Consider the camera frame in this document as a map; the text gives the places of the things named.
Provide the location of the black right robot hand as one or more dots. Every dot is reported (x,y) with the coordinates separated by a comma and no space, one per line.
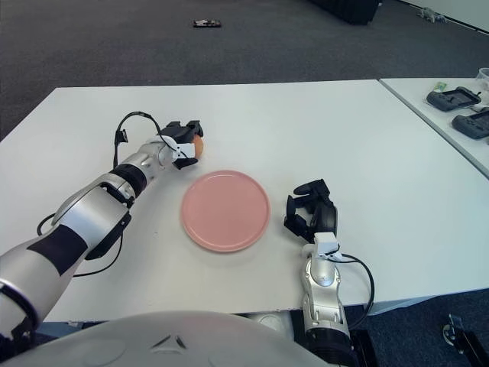
(324,214)

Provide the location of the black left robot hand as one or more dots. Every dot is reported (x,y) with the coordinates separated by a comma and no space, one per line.
(181,134)

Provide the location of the red yellow apple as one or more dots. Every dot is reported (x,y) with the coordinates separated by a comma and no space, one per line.
(199,147)

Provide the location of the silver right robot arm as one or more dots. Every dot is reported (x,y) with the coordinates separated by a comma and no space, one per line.
(322,290)

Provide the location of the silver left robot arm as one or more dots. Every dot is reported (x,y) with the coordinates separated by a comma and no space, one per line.
(91,218)

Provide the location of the pink round plate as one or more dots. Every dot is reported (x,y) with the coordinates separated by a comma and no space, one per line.
(225,212)

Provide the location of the small black floor device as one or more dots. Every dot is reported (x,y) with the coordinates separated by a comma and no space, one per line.
(206,23)

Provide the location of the dark grey handheld controller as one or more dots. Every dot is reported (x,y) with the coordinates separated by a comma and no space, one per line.
(473,125)
(452,99)

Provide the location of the small green packet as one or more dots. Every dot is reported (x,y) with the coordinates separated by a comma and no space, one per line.
(441,86)

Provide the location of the black stand with caster wheel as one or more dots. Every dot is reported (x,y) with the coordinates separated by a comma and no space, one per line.
(452,332)

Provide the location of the black cabinet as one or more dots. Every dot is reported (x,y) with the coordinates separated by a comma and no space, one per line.
(351,10)

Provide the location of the clear plastic cup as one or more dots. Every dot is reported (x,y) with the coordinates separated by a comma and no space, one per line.
(485,76)

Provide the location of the silver robot torso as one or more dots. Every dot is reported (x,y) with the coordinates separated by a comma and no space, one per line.
(114,344)

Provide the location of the grey object on carpet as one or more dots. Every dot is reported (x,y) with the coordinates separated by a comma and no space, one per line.
(429,13)

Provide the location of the black base frame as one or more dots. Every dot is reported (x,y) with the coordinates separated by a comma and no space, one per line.
(364,348)

